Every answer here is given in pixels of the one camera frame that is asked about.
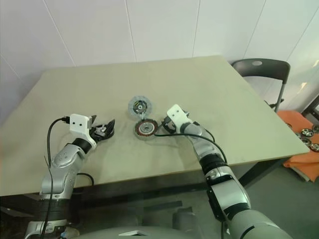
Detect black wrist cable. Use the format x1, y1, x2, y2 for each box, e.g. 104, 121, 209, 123
41, 116, 71, 237
154, 121, 228, 166

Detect thin black cable loop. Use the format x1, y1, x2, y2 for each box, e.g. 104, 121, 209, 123
76, 173, 95, 190

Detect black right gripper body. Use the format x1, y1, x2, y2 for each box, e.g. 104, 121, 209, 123
162, 119, 176, 135

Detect black folding chair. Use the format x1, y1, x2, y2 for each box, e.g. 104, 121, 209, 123
231, 58, 291, 114

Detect orange cloth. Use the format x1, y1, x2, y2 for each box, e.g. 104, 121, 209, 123
276, 111, 319, 184

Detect dark metal rack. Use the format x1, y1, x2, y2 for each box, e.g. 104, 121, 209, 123
300, 93, 319, 118

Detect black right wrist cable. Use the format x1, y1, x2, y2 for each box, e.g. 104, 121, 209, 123
154, 121, 228, 166

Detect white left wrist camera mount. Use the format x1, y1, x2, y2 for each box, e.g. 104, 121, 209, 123
68, 114, 98, 150

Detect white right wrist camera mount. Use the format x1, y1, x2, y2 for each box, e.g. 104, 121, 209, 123
166, 104, 193, 133

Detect black metal table frame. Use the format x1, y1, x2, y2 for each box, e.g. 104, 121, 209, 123
74, 156, 294, 212

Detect motor stator copper windings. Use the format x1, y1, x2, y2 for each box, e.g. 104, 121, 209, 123
134, 119, 160, 141

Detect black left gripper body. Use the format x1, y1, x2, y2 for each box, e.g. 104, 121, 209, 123
90, 125, 101, 143

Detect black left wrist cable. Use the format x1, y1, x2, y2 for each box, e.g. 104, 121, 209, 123
41, 116, 71, 237

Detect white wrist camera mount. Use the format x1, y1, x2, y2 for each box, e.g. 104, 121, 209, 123
68, 114, 98, 150
166, 104, 193, 133

